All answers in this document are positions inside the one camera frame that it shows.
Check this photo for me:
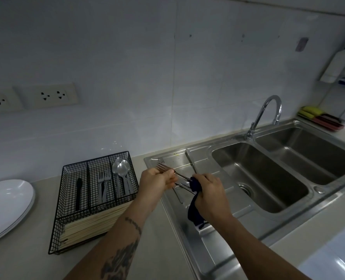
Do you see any black knife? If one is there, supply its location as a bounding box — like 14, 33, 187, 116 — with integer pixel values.
74, 177, 83, 212

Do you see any stainless steel double sink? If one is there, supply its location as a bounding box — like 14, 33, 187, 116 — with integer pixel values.
143, 119, 345, 280

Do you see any person's left hand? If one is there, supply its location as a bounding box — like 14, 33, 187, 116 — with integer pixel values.
138, 167, 179, 214

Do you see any person's left forearm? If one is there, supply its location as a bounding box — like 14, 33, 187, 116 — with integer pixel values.
63, 201, 153, 280

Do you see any black wire cutlery tray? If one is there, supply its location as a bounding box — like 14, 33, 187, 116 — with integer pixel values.
48, 150, 139, 256

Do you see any person's right forearm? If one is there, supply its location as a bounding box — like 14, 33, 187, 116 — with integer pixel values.
216, 214, 307, 280

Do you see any dark blue cloth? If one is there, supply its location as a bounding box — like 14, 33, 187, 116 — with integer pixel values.
187, 176, 208, 229

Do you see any red sponge tray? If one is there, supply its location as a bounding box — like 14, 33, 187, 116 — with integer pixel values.
297, 113, 345, 131

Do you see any person's right hand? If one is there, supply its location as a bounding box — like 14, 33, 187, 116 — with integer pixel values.
194, 173, 235, 222

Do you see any chrome faucet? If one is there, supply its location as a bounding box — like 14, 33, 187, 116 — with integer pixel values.
245, 95, 283, 141

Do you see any white wall cabinet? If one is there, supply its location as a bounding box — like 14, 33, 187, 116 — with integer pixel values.
213, 0, 345, 19

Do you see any yellow sponge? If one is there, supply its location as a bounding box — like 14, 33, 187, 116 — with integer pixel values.
298, 106, 323, 119

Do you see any dark scouring pad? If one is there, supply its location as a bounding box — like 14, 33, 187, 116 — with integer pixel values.
317, 113, 345, 125

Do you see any bundle of wooden chopsticks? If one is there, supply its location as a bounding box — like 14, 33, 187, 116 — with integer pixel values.
59, 201, 132, 247

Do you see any white spray bottle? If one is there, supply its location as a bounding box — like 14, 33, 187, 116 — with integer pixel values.
319, 37, 345, 84

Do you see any white plate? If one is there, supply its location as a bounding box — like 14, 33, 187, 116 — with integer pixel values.
0, 179, 35, 242
0, 189, 36, 248

